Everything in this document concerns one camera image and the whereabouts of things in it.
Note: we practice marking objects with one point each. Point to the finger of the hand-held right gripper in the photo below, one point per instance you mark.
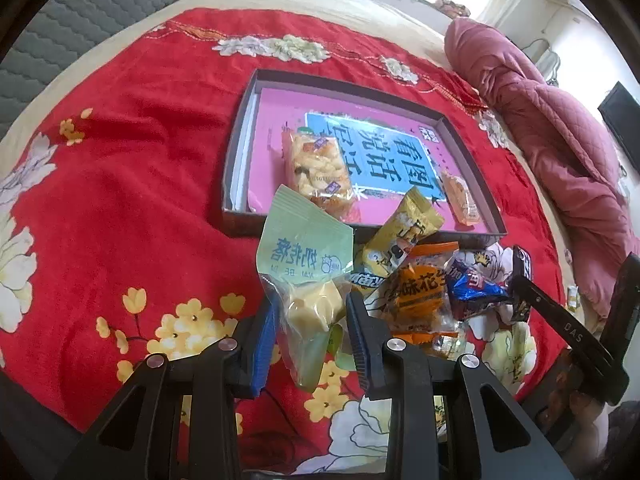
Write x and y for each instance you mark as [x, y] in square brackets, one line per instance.
[560, 325]
[627, 300]

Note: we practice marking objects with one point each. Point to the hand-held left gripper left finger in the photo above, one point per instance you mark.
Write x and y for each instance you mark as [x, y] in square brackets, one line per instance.
[265, 350]

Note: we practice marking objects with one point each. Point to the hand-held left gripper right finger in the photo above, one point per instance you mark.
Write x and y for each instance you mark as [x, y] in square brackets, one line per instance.
[360, 345]

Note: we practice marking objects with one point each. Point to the dark snack packet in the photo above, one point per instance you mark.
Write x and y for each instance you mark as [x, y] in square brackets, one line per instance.
[522, 265]

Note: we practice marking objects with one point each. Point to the orange peanut snack packet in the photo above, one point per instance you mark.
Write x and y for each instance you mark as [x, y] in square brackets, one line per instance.
[415, 295]

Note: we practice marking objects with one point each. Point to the green snack packet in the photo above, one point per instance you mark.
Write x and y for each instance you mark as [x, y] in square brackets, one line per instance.
[300, 255]

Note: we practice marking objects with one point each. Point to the grey cardboard box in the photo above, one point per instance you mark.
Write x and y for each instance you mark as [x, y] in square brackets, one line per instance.
[235, 160]

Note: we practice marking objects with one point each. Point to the person's right hand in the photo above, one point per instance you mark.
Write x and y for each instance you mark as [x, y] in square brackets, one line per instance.
[592, 425]

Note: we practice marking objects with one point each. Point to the small clear candy packet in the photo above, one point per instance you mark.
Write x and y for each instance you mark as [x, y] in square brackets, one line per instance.
[446, 346]

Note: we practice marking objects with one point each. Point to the blue red striped packet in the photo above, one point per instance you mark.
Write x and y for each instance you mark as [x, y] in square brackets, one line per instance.
[475, 290]

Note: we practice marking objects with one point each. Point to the yellow panda snack packet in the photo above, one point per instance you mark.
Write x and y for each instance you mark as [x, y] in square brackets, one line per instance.
[405, 225]

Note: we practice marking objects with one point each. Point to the small orange snack packet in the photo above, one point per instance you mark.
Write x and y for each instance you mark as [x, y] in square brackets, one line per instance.
[462, 197]

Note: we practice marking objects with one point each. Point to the black television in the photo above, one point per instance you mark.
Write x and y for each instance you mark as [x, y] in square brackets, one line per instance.
[622, 115]

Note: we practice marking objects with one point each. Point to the clear twisted snack packet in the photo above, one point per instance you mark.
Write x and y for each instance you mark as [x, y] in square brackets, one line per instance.
[315, 165]

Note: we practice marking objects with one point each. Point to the pink quilt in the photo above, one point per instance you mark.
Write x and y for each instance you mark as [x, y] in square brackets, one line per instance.
[550, 125]

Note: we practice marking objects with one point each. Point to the red floral blanket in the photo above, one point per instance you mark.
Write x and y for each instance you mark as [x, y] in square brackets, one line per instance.
[150, 160]

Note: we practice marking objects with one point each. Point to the pink book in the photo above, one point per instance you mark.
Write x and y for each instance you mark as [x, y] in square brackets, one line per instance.
[280, 120]

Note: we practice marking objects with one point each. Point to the white metal rack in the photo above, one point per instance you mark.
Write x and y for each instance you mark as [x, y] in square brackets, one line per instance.
[547, 62]

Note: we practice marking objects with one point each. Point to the crumpled pink clothes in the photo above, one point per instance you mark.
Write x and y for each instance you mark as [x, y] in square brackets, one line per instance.
[450, 7]

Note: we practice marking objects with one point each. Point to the grey quilted headboard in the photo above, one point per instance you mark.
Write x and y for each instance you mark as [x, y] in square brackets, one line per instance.
[75, 20]

